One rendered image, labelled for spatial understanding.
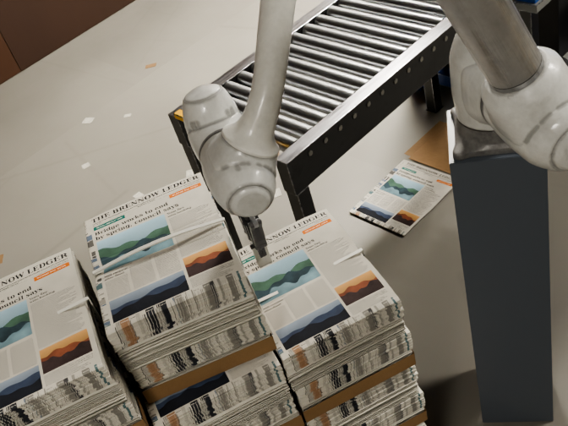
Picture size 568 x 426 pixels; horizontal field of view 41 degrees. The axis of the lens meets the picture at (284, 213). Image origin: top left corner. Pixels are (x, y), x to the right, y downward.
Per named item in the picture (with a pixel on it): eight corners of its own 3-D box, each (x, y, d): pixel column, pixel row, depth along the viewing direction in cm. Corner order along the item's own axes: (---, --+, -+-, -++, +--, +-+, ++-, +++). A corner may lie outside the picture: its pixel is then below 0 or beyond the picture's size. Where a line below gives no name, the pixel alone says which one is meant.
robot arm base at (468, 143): (531, 91, 176) (530, 71, 172) (542, 151, 160) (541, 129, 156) (450, 101, 180) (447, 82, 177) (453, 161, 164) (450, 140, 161)
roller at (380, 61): (394, 78, 239) (391, 64, 236) (289, 48, 269) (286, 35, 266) (403, 69, 241) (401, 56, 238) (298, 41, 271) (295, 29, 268)
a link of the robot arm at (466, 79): (506, 79, 172) (500, -11, 158) (553, 117, 158) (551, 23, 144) (440, 106, 170) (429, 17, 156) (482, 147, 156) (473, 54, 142)
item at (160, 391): (277, 349, 159) (272, 335, 156) (149, 405, 156) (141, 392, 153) (255, 298, 171) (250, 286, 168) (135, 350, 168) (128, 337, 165)
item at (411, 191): (405, 237, 293) (404, 235, 292) (349, 212, 311) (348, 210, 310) (461, 181, 308) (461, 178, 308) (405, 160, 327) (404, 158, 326)
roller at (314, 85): (350, 100, 228) (360, 89, 229) (245, 67, 258) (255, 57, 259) (355, 111, 232) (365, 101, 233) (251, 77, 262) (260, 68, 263)
